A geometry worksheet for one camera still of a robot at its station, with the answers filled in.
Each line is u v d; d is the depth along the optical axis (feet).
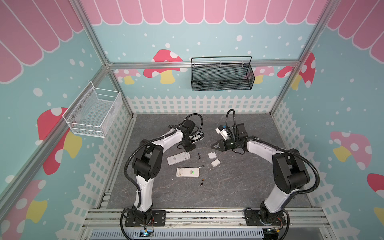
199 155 3.18
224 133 2.74
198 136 2.86
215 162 3.10
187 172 2.92
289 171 1.57
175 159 3.09
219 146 2.73
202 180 2.85
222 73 3.12
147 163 1.74
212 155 3.18
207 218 2.49
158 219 2.44
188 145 2.83
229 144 2.60
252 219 2.42
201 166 3.01
